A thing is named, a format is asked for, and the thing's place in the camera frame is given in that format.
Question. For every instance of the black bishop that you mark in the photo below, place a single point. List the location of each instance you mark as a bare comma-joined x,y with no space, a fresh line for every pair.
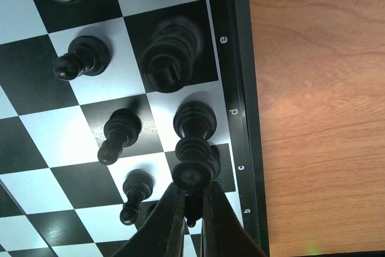
193,208

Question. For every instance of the black king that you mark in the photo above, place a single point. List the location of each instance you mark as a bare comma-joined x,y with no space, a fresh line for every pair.
195,123

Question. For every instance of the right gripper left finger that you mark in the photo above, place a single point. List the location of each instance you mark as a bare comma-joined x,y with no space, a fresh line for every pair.
163,232

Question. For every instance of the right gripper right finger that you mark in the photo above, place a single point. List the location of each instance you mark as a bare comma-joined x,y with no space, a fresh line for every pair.
222,233

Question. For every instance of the black queen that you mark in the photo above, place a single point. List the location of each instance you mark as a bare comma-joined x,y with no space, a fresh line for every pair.
167,62

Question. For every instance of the black white chessboard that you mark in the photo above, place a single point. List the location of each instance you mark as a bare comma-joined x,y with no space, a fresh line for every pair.
87,144

